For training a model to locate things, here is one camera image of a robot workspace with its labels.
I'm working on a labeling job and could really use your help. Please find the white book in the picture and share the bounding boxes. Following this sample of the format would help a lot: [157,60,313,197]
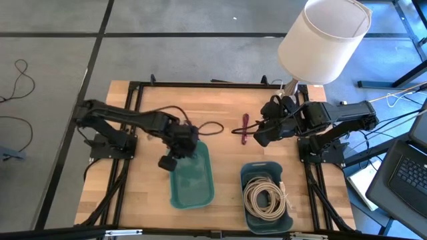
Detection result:
[346,159,382,212]

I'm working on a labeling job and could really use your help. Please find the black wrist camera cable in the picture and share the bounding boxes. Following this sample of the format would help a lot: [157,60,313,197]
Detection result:
[146,105,226,137]

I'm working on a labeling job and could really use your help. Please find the black floor cable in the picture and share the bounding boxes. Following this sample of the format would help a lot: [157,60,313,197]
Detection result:
[0,115,34,155]
[0,59,36,103]

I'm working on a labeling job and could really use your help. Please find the black aluminium rig frame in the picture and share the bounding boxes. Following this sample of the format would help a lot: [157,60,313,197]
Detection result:
[0,225,427,240]

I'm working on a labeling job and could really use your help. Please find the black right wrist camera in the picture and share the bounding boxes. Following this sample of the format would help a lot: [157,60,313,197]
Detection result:
[261,94,298,121]

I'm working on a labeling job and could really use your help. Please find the black desk frame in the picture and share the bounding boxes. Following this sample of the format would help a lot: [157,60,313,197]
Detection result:
[356,0,427,89]

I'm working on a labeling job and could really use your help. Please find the green plastic tray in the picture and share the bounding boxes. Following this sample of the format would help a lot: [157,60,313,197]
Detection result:
[169,140,216,211]

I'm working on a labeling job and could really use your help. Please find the dark laptop screen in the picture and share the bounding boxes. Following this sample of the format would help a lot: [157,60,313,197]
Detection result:
[408,99,427,149]

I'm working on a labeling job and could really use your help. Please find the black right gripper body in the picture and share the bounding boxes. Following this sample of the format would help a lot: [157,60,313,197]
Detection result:
[252,115,300,148]

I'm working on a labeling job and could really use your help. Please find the orange cable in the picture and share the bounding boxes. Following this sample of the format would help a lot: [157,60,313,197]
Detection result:
[368,81,427,103]

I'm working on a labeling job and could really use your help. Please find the cream braided USB-C cable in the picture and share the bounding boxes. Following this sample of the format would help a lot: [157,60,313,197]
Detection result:
[242,176,292,221]

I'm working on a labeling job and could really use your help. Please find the teal plastic bin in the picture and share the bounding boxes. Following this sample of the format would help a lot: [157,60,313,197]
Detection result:
[240,161,295,235]

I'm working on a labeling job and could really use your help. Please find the black table rail frame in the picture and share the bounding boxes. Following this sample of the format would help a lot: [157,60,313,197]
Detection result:
[79,73,356,235]

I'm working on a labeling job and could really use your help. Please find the maroon USB-C cable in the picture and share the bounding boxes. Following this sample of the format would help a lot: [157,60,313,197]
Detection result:
[231,113,265,146]

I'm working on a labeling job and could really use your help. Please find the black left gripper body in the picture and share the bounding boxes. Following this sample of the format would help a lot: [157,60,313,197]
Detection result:
[165,123,200,160]

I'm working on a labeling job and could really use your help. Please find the white cable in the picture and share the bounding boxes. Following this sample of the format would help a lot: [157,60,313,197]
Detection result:
[386,91,415,109]

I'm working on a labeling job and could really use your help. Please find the white lamp shade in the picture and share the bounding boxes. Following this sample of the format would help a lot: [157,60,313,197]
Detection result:
[277,0,373,85]

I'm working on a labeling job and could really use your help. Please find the dark grey open laptop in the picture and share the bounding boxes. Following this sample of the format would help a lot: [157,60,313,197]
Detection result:
[364,139,427,238]

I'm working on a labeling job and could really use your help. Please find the beige lamp stem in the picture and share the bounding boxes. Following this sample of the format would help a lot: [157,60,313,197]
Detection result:
[282,79,300,98]

